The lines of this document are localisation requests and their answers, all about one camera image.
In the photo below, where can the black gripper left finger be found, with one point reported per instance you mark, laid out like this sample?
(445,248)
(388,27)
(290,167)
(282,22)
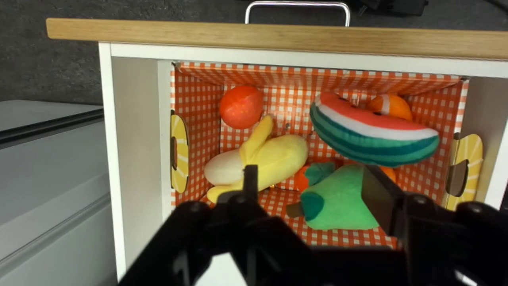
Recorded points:
(239,238)

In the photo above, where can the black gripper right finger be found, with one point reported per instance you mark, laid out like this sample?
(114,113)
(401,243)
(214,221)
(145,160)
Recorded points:
(445,243)

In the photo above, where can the green pear plush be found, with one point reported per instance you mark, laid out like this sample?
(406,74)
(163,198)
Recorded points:
(339,200)

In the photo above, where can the yellow banana plush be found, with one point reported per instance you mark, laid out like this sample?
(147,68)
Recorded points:
(279,159)

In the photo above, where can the watermelon slice plush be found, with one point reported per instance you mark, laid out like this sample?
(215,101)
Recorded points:
(371,135)

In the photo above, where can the round red-orange plush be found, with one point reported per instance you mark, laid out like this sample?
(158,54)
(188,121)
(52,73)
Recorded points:
(241,105)

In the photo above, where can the orange plush with white band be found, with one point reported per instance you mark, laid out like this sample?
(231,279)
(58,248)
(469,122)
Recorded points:
(395,105)

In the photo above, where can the orange checkered toy basket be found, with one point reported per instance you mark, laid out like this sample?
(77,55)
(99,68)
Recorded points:
(287,89)

